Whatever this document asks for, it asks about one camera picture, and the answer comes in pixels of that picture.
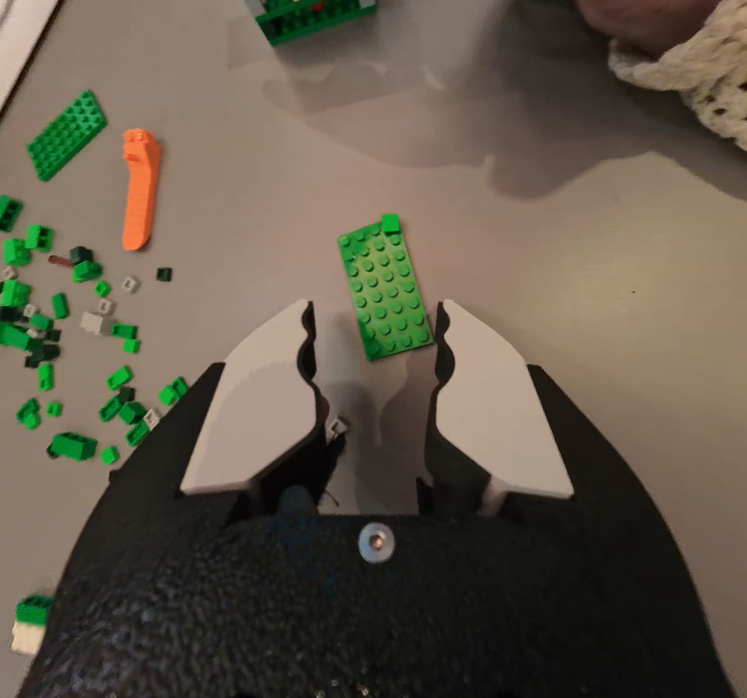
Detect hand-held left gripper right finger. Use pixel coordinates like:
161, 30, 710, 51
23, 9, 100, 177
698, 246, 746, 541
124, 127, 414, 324
425, 298, 574, 516

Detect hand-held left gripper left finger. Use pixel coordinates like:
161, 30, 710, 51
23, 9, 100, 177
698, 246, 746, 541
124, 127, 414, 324
180, 299, 329, 495

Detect green lego base plate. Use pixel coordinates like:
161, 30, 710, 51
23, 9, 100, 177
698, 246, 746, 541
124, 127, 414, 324
26, 89, 109, 181
337, 222, 435, 362

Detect pile of lego pieces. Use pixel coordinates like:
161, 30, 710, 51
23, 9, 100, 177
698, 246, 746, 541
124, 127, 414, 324
0, 193, 190, 465

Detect person's right forearm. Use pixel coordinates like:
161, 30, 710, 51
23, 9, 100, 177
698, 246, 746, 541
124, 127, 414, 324
607, 0, 747, 153

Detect green lego brick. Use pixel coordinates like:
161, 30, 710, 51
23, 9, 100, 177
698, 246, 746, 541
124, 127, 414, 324
16, 593, 56, 623

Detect white lego brick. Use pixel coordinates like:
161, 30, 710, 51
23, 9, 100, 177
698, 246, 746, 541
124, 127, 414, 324
11, 619, 47, 655

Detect orange brick separator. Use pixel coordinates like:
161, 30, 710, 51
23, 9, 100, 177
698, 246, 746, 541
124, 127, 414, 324
121, 128, 163, 252

